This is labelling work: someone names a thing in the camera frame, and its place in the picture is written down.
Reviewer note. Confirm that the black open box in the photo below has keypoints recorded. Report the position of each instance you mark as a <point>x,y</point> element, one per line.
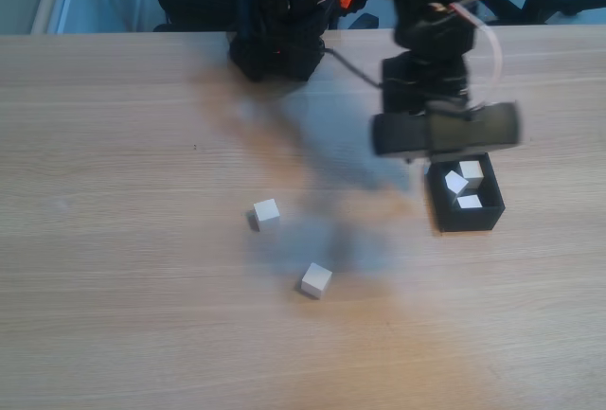
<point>473,220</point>

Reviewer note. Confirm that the black oval camera box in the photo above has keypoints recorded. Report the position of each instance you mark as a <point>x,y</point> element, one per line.
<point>402,133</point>

